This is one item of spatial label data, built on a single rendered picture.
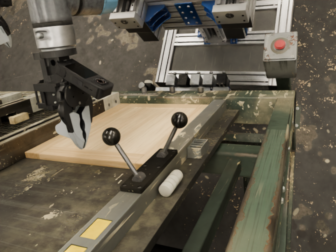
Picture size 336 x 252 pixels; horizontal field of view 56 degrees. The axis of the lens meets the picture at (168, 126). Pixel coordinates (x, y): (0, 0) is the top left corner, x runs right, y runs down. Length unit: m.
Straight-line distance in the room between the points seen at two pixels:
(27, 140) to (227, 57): 1.45
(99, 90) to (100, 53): 2.29
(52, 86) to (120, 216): 0.28
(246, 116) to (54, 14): 0.85
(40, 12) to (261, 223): 0.52
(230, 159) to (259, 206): 0.42
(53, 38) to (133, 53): 2.08
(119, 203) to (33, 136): 0.53
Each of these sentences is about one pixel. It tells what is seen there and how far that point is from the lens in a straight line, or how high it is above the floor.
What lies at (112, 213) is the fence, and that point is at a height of 1.57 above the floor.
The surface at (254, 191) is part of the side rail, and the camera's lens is 0.60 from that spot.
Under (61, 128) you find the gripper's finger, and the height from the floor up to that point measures 1.56.
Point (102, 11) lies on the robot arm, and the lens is 0.72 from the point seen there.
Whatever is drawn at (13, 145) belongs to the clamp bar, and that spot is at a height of 1.40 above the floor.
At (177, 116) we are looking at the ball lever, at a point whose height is 1.45.
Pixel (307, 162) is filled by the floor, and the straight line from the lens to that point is 2.09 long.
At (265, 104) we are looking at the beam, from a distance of 1.24.
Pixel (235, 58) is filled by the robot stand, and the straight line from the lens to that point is 2.12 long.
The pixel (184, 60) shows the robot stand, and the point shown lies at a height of 0.21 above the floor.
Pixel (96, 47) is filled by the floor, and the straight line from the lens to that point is 2.94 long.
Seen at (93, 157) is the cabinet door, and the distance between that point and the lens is 0.89.
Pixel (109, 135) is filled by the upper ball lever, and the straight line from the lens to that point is 0.63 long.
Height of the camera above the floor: 2.06
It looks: 63 degrees down
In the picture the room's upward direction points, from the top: 54 degrees counter-clockwise
